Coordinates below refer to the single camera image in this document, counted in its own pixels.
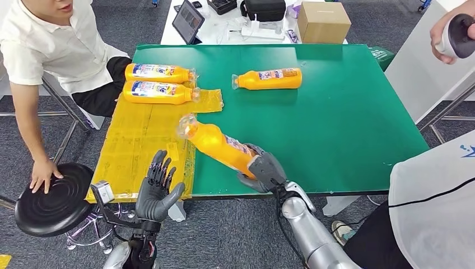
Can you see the standing person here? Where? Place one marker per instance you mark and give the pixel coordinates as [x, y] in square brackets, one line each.
[434, 222]

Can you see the white power strip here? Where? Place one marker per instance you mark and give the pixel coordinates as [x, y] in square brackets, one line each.
[261, 33]

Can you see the seated person's right hand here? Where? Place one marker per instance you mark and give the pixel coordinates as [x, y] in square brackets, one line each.
[44, 174]

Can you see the standing person's right hand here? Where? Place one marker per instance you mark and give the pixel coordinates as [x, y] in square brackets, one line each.
[441, 28]

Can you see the white table leg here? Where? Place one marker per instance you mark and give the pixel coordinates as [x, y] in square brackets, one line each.
[339, 206]
[179, 215]

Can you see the brown cardboard box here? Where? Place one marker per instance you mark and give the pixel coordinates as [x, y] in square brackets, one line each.
[323, 23]

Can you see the seated person's right forearm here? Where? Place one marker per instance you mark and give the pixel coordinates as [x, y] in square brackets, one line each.
[37, 143]

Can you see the purple printed packet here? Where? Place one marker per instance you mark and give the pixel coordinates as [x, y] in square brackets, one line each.
[291, 35]

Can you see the orange detergent bottle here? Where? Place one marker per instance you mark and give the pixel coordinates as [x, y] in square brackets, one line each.
[215, 144]
[267, 82]
[156, 78]
[156, 98]

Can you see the blue chair leg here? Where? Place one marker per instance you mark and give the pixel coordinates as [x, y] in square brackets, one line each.
[154, 3]
[423, 4]

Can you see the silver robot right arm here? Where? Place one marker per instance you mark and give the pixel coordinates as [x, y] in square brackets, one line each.
[311, 234]

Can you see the black handheld controller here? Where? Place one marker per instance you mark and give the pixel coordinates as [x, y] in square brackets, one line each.
[460, 37]

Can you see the clear purple pouch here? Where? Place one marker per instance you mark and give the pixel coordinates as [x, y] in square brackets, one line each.
[292, 11]

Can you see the green bag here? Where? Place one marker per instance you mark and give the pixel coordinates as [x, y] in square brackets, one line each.
[381, 55]

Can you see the black open tray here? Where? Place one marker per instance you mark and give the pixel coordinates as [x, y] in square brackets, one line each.
[222, 5]

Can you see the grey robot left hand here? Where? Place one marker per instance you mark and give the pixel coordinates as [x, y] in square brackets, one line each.
[156, 202]

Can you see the pale green sneaker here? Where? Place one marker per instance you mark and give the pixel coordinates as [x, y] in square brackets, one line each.
[341, 233]

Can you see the black ridged round stool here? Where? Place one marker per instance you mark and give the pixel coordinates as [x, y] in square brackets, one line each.
[55, 208]

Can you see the chrome stool base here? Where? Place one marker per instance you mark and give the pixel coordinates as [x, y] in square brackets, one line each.
[79, 232]

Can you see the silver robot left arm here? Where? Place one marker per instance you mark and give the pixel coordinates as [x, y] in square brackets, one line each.
[118, 258]

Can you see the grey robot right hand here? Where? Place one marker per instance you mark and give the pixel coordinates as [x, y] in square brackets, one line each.
[267, 170]

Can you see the steel table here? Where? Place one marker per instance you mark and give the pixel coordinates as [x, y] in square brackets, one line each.
[74, 115]

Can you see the yellow scrap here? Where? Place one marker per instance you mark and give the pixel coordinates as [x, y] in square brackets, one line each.
[4, 261]

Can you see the yellow plastic-wrapped board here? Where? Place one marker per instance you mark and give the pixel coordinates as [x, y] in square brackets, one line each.
[137, 141]

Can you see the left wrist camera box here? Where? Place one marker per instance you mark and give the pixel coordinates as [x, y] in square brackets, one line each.
[103, 193]

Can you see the dark tablet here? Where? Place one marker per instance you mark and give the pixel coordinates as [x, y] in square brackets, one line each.
[187, 19]

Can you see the seated person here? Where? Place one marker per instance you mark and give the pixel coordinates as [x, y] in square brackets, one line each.
[55, 48]

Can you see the black carry case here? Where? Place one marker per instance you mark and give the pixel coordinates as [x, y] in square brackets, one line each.
[263, 8]

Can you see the green table mat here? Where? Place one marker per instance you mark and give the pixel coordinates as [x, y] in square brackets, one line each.
[326, 122]

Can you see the metal table frame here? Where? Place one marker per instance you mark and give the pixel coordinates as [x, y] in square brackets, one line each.
[445, 108]

